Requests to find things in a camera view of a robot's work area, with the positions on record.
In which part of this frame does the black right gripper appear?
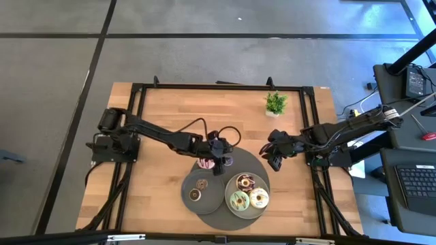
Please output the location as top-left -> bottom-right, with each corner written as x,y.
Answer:
258,129 -> 305,172

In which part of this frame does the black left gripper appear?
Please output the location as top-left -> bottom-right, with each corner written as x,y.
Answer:
203,130 -> 235,177

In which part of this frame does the green donut with dark drizzle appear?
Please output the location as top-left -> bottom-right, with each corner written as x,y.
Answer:
229,190 -> 251,211

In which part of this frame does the white glazed donut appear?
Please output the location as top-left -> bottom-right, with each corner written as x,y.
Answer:
249,188 -> 270,209

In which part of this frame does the pink donut with dark drizzle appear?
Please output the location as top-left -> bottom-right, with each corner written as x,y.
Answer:
196,157 -> 216,170

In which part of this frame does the chocolate donut with white drizzle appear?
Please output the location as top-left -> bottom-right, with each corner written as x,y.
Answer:
236,174 -> 255,193

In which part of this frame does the dark grey round plate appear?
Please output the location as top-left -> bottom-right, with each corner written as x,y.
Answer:
180,169 -> 225,216

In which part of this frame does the small potted green plant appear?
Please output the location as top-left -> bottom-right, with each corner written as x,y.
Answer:
264,91 -> 288,119

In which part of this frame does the light grey round plate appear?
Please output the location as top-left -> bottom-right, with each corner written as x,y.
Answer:
224,172 -> 270,221

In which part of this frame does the round dark grey placemat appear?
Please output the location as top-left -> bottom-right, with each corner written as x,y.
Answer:
189,146 -> 271,232

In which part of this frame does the dark grey side desk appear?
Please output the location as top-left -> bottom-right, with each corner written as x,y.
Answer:
373,63 -> 436,238

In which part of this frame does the black laptop keyboard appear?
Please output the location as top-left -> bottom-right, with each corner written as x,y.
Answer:
394,164 -> 436,216

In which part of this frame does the thin white rod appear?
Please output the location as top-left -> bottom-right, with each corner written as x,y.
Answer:
399,91 -> 436,118

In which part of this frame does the black power adapter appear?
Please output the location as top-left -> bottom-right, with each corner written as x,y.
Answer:
404,66 -> 429,100

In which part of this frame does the black slanted pole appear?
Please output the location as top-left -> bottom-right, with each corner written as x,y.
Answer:
387,29 -> 436,76

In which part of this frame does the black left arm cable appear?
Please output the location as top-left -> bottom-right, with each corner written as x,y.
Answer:
175,117 -> 242,154

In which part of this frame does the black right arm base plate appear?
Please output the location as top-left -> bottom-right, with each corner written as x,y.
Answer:
306,144 -> 354,170

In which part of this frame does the black aluminium table frame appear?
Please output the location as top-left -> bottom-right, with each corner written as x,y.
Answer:
76,76 -> 364,239

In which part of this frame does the silver beam bracket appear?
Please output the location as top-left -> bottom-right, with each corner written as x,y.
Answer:
295,238 -> 336,245
106,233 -> 146,242

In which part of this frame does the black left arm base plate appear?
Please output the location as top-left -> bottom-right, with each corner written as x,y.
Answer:
85,134 -> 140,163

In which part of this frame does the red-handled screwdriver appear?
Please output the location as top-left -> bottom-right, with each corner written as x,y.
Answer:
410,114 -> 436,142

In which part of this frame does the black camera rig beam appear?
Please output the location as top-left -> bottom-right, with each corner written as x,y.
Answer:
0,229 -> 436,245

